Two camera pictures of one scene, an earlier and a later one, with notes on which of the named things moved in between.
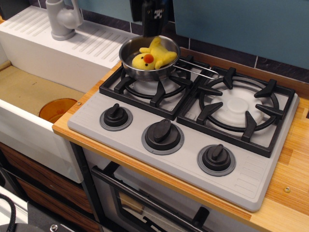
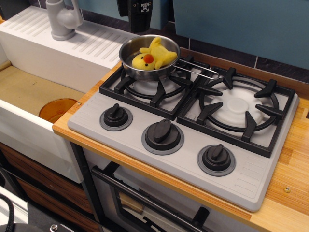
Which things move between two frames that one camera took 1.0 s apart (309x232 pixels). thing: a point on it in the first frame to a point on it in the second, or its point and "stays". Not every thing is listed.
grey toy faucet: (63, 21) stays
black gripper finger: (136, 10) to (122, 5)
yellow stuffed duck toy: (154, 56) stays
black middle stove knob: (163, 138) stays
